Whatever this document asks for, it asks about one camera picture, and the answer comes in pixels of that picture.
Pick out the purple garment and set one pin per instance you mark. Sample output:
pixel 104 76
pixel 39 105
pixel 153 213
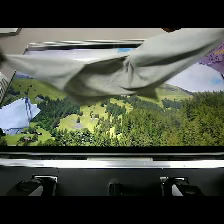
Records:
pixel 216 60

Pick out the light blue garment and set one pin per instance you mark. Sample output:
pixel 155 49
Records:
pixel 15 115

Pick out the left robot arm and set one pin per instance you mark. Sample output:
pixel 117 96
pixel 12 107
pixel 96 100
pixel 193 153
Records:
pixel 28 186

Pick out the grey long-sleeved shirt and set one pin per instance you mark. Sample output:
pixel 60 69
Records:
pixel 100 76

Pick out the silver frame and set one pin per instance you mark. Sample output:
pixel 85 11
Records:
pixel 110 163

